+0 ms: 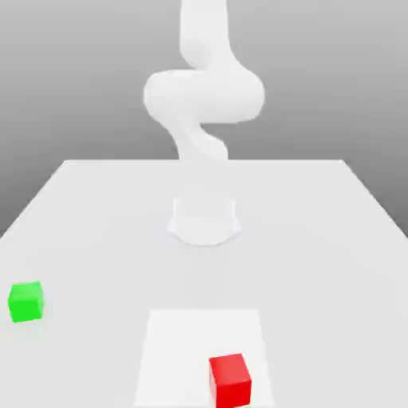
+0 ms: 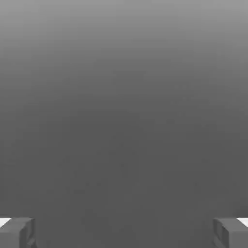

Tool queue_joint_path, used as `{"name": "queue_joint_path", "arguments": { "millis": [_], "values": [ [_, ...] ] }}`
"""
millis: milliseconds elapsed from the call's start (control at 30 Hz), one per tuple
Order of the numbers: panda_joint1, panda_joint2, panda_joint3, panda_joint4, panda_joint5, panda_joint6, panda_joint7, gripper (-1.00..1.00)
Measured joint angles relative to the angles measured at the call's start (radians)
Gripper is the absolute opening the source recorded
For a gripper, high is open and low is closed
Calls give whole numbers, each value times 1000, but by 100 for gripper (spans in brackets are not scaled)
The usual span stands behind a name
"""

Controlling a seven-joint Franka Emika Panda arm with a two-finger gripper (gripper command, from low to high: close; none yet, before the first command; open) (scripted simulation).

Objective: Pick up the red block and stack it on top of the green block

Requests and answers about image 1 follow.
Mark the small green cube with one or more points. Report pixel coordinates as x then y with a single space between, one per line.
25 302

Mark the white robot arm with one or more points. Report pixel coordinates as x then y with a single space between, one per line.
204 95

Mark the small red cube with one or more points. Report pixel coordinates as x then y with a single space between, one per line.
230 381

